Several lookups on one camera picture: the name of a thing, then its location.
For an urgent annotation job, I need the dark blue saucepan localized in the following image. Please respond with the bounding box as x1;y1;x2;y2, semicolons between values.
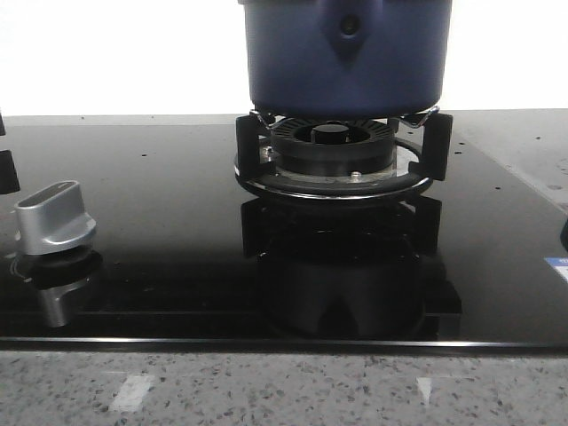
241;0;453;119

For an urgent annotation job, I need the black round gas burner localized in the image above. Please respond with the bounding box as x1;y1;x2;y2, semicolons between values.
260;118;396;184

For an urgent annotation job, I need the black glass gas cooktop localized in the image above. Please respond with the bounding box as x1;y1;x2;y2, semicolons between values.
1;114;567;355

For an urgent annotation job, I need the black pan support grate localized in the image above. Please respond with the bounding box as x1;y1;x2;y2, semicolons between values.
234;106;453;203

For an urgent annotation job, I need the silver stove control knob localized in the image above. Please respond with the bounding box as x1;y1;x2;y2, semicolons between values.
15;180;97;256

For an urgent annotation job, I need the black left pan support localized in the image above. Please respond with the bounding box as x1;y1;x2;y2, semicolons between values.
0;110;21;195

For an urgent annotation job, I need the blue white cooktop sticker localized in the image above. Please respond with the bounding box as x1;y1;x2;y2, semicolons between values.
545;257;568;281

